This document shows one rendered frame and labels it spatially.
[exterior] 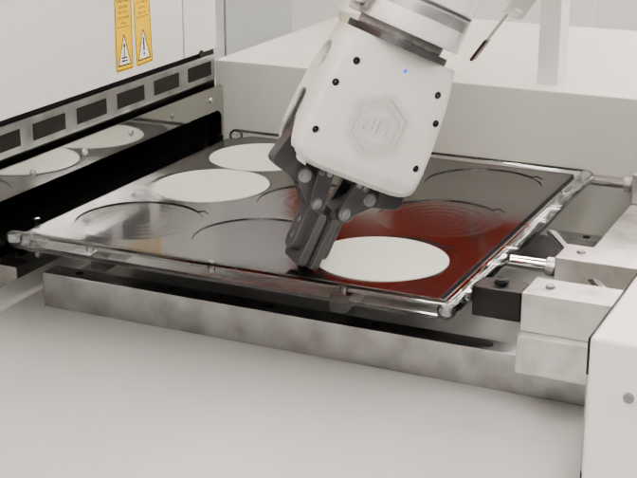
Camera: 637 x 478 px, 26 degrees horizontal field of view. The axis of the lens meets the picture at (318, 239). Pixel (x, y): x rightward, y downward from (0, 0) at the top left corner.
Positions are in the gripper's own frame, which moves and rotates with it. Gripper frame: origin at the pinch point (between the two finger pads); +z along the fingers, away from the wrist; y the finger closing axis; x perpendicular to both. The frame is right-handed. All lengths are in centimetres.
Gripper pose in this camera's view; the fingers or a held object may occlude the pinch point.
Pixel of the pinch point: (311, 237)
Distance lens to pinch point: 99.3
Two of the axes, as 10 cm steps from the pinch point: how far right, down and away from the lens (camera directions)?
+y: 8.6, 3.1, 4.1
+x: -3.2, -3.0, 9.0
